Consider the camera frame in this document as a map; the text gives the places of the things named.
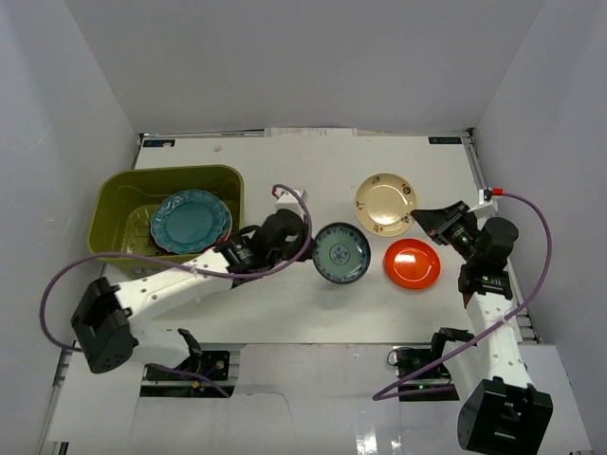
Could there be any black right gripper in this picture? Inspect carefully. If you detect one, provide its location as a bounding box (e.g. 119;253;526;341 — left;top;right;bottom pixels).
412;201;482;264

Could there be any orange plate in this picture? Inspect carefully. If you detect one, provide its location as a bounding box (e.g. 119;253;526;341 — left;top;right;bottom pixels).
383;238;442;290

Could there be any small cream plate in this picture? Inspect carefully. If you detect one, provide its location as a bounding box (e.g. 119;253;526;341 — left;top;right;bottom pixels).
355;173;417;238

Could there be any blue patterned small plate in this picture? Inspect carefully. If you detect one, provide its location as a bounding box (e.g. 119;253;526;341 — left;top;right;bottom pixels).
312;222;371;284

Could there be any teal scalloped plate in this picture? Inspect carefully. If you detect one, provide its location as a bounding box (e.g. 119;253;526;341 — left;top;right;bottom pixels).
150;190;232;255

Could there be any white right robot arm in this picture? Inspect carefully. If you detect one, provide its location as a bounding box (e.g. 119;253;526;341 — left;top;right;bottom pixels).
412;202;553;454

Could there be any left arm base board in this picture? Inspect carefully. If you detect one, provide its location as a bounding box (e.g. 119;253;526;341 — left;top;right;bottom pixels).
140;351;235;398

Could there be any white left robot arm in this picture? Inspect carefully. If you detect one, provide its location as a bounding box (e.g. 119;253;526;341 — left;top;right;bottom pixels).
71;209;311;378

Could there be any right arm base board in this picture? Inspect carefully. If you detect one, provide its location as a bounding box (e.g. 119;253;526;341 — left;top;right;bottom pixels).
387;348;461;402

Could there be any green plastic bin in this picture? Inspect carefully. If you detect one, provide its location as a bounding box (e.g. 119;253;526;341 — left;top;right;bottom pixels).
87;164;244;264

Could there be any right black table label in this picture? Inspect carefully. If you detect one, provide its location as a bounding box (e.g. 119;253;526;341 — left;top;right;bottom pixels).
428;136;462;145

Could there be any black table label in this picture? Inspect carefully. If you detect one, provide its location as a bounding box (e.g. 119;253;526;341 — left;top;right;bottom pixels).
141;138;175;148
428;136;462;145

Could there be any left black table label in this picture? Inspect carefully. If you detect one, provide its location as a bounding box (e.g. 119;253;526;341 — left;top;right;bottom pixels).
141;138;175;148

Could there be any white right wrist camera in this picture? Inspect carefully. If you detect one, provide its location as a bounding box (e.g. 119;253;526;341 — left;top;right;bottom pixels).
475;187;497;210

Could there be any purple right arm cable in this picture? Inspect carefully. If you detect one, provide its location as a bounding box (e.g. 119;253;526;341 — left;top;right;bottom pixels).
372;187;555;402

